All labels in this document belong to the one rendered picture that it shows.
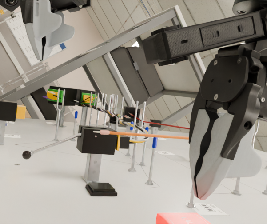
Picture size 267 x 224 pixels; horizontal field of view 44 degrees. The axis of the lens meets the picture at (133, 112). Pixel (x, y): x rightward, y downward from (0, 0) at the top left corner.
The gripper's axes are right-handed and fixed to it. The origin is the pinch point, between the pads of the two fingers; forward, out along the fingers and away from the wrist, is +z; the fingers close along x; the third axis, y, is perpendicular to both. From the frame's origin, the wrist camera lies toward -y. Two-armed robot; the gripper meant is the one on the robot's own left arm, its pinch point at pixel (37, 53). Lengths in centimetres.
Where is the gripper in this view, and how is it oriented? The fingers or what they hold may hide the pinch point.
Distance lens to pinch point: 54.2
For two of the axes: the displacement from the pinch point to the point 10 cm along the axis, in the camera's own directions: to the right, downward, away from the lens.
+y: 9.2, -1.0, -3.7
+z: 0.0, 9.6, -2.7
